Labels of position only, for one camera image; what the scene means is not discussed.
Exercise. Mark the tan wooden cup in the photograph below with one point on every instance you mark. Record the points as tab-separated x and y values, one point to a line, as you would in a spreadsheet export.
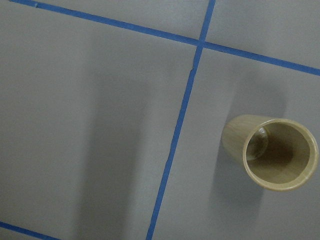
277	154

